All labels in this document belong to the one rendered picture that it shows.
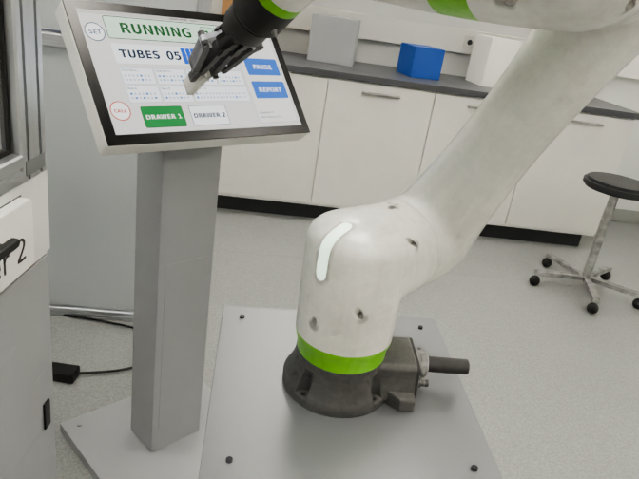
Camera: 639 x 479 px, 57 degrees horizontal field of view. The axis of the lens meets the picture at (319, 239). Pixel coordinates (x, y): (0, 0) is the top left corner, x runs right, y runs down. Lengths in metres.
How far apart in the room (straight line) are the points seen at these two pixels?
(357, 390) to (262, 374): 0.14
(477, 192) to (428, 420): 0.30
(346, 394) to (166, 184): 0.77
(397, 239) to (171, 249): 0.85
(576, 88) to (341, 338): 0.39
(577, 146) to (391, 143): 1.13
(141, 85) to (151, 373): 0.76
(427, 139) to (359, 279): 2.88
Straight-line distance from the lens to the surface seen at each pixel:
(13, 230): 0.96
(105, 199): 2.24
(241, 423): 0.77
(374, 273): 0.68
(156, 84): 1.28
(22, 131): 0.99
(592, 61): 0.70
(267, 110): 1.41
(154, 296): 1.51
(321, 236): 0.69
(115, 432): 1.87
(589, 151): 3.91
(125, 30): 1.32
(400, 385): 0.81
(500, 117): 0.73
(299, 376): 0.79
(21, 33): 0.98
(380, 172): 3.52
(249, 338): 0.90
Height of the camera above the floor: 1.27
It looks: 23 degrees down
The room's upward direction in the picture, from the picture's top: 9 degrees clockwise
